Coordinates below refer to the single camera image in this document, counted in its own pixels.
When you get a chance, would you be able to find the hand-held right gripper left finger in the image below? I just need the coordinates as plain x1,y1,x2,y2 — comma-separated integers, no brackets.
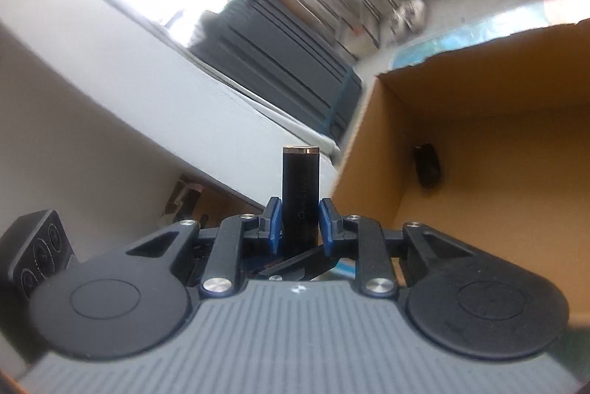
125,197,283,299

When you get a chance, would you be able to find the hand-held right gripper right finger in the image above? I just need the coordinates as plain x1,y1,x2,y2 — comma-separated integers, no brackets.
320,198,476,298

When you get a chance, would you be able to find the black tube with gold cap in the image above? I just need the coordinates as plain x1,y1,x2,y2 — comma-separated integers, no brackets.
282,146,321,250

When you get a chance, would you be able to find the brown cardboard box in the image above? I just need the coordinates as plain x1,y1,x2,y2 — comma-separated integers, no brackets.
332,18,590,326

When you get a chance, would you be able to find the cardboard scrap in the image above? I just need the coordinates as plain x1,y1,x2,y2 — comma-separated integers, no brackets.
161,175,209,225

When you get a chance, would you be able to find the small black object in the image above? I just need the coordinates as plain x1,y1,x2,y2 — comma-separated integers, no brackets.
413,142,441,187

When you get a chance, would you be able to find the white crumpled cloth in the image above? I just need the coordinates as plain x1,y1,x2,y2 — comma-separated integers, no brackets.
392,0,427,33

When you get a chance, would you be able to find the glossy blue sheet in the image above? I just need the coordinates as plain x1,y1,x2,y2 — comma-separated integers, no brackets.
392,0,577,69

